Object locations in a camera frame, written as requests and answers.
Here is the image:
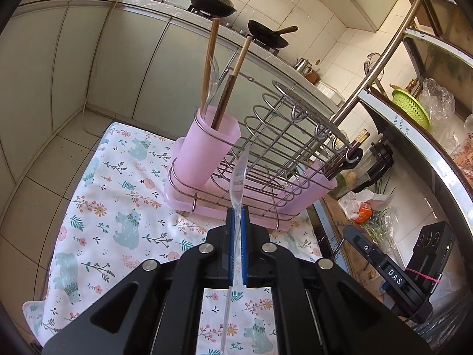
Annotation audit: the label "clear bag of greens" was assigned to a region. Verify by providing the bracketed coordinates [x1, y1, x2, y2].
[364, 207, 401, 252]

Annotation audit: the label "floral printed cloth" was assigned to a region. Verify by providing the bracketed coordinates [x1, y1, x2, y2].
[22, 120, 333, 355]

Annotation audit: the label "light wooden chopstick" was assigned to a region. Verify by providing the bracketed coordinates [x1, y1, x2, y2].
[212, 36, 253, 128]
[200, 18, 221, 109]

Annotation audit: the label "black wok with wooden handle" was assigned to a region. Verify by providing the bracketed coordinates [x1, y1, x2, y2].
[247, 20, 299, 49]

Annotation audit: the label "metal storage shelf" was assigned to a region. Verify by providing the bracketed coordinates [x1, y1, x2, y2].
[314, 0, 473, 355]

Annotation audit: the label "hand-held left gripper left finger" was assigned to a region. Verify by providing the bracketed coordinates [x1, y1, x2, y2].
[42, 207, 235, 355]

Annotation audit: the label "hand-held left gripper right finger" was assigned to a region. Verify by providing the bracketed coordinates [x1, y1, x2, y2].
[239, 207, 433, 355]

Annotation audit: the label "dark chopstick with patterned top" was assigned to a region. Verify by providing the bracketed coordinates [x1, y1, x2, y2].
[327, 131, 371, 178]
[324, 136, 366, 179]

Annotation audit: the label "white plastic box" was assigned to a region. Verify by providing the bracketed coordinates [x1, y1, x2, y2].
[316, 81, 344, 102]

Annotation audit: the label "clear plastic spoon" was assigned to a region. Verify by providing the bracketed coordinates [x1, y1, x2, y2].
[207, 54, 237, 113]
[221, 147, 252, 355]

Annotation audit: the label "gas stove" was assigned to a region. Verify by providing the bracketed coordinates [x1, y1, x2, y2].
[187, 4, 281, 54]

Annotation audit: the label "orange packet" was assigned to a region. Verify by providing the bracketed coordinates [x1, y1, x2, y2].
[354, 201, 372, 224]

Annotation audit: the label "pink plastic cup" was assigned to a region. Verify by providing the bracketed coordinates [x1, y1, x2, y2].
[296, 159, 338, 215]
[185, 105, 242, 187]

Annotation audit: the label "upper wall cabinet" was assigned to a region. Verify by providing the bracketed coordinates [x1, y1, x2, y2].
[318, 0, 403, 32]

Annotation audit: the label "black plastic utensil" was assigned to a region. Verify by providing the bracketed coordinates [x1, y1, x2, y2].
[325, 147, 365, 180]

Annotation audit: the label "black blender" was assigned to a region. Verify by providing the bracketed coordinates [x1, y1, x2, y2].
[364, 142, 394, 189]

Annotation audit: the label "clear plastic bag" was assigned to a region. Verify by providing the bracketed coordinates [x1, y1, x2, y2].
[417, 77, 459, 137]

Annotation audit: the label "green plastic basket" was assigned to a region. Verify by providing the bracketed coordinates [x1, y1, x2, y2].
[392, 89, 432, 131]

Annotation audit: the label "kitchen counter cabinets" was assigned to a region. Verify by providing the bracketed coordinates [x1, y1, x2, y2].
[0, 0, 348, 193]

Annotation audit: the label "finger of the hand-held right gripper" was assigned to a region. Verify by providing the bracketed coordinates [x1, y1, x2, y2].
[343, 225, 385, 270]

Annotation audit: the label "tissue pack orange white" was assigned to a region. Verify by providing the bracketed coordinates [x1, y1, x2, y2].
[338, 188, 394, 224]

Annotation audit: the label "wire strainer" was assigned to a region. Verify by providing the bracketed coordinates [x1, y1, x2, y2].
[364, 52, 385, 93]

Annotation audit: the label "metal wire utensil rack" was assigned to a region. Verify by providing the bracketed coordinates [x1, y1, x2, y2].
[168, 68, 361, 230]

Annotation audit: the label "dark brown chopstick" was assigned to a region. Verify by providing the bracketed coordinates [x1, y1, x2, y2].
[211, 68, 234, 126]
[213, 67, 237, 128]

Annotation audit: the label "pink plastic drip tray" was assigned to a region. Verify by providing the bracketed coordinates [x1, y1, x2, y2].
[164, 137, 322, 230]

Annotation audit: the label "clear plastic container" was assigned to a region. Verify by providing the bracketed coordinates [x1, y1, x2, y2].
[334, 163, 370, 196]

